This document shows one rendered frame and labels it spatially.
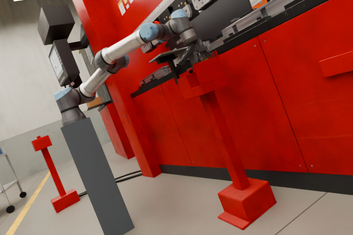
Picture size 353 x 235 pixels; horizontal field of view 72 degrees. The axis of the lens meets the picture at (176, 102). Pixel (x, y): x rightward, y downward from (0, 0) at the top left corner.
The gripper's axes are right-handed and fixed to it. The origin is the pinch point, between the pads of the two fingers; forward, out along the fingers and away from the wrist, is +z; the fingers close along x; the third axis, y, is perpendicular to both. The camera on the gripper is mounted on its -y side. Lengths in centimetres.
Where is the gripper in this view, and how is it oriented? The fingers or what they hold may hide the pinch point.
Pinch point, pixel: (204, 77)
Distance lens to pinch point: 122.9
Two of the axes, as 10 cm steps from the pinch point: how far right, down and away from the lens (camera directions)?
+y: 7.9, -4.2, 4.5
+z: 4.3, 9.0, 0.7
